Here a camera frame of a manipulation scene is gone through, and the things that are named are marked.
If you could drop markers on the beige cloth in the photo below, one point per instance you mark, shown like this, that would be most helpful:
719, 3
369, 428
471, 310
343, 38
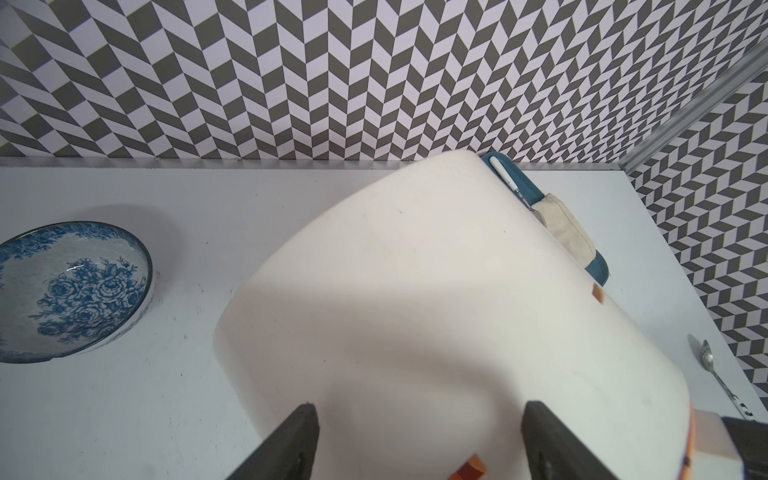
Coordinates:
566, 229

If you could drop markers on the white drawer cabinet shell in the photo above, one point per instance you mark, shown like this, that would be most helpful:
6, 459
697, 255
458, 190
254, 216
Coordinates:
420, 316

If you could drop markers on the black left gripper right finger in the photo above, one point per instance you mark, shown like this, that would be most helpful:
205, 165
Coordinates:
553, 451

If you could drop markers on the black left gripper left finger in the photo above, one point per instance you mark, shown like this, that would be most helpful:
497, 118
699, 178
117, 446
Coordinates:
288, 452

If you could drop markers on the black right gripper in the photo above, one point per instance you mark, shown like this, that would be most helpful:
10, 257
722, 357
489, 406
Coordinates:
750, 439

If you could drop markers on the white handled spoon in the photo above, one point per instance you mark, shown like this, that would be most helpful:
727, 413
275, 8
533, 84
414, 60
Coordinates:
509, 175

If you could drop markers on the blue floral ceramic bowl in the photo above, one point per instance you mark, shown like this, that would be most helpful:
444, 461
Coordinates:
71, 287

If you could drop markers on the teal tray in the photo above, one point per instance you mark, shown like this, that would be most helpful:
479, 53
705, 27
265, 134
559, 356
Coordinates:
598, 269

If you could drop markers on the steel spoon on table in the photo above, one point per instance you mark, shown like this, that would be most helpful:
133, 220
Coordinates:
707, 361

